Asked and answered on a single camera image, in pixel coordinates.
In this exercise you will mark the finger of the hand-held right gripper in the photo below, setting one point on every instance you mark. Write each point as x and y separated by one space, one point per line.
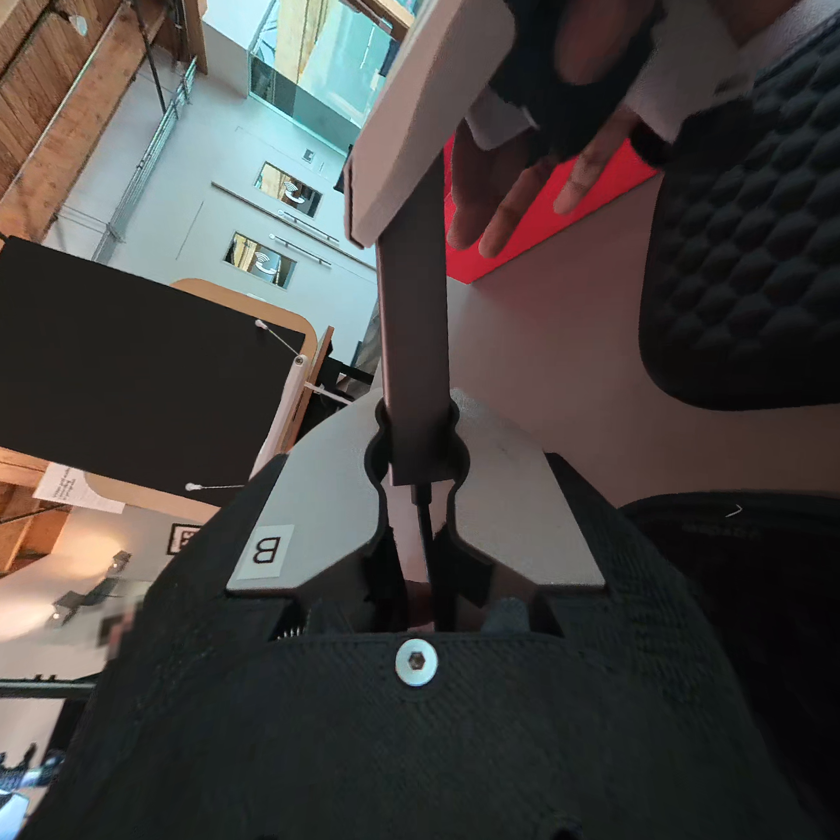
420 98

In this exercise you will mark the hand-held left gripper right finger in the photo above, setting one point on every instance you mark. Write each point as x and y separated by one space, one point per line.
525 512

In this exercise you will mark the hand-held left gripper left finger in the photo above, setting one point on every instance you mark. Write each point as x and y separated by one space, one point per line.
315 505

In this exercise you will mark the grey usb hub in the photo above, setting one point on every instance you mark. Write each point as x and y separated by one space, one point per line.
413 361

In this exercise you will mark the person's right hand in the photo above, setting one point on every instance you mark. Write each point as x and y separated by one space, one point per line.
571 118

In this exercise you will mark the white stand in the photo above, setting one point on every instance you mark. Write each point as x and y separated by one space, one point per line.
289 400

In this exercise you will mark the black honeycomb cushion pad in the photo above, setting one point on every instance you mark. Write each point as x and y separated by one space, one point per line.
787 656
754 262

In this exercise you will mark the red plastic bin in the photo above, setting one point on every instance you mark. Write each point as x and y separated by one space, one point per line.
544 243

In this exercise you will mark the black board wooden edge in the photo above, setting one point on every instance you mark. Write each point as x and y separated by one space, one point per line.
131 367

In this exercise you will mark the white paper sign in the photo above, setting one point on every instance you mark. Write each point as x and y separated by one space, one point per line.
72 489

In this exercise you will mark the framed wall sign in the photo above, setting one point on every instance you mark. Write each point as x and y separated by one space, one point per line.
180 538

